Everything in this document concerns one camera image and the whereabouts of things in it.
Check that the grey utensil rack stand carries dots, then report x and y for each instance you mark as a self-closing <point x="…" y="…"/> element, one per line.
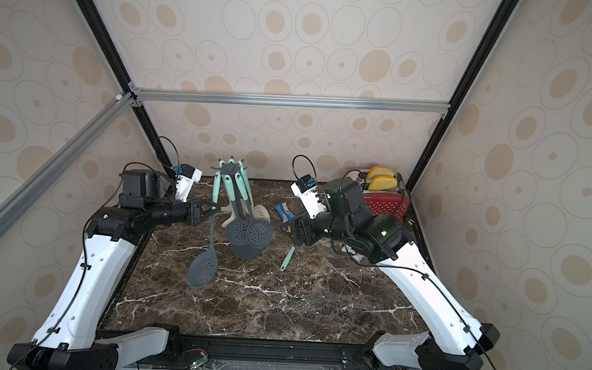
<point x="242" y="252"/>

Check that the small white card box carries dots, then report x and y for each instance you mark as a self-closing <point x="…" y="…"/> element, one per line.
<point x="358" y="258"/>

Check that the aluminium frame bar horizontal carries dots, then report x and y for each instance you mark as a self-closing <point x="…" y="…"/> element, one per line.
<point x="273" y="100"/>

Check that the yellow bread slice rear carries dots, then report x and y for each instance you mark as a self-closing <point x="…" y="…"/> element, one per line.
<point x="380" y="171"/>

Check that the yellow bread slice front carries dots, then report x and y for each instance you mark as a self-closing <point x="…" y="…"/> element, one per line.
<point x="382" y="183"/>

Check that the aluminium frame bar left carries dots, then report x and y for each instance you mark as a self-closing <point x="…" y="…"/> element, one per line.
<point x="16" y="204"/>

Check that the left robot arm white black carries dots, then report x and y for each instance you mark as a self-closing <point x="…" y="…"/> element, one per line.
<point x="67" y="340"/>

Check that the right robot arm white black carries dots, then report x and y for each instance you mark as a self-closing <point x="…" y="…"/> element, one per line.
<point x="454" y="340"/>

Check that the blue snack packet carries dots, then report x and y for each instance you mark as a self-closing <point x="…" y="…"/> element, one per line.
<point x="284" y="212"/>

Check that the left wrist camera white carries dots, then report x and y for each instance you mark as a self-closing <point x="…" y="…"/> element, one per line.
<point x="186" y="177"/>

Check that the cream skimmer mint handle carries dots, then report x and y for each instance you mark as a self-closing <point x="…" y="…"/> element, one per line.
<point x="229" y="209"/>
<point x="260" y="212"/>

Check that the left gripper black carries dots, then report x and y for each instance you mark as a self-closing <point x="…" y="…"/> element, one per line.
<point x="196" y="211"/>

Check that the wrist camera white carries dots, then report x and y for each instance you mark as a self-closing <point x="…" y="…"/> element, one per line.
<point x="186" y="177"/>
<point x="306" y="189"/>

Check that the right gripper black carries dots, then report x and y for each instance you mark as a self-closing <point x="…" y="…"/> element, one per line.
<point x="299" y="232"/>

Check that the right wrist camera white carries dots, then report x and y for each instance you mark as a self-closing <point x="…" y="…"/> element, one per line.
<point x="306" y="189"/>

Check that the grey skimmer mint handle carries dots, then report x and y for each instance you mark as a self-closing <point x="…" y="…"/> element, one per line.
<point x="256" y="233"/>

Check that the red silver toaster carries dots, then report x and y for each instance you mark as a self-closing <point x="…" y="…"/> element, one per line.
<point x="394" y="202"/>

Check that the yellow bread slice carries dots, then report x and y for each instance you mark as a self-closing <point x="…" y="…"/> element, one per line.
<point x="380" y="171"/>
<point x="382" y="183"/>

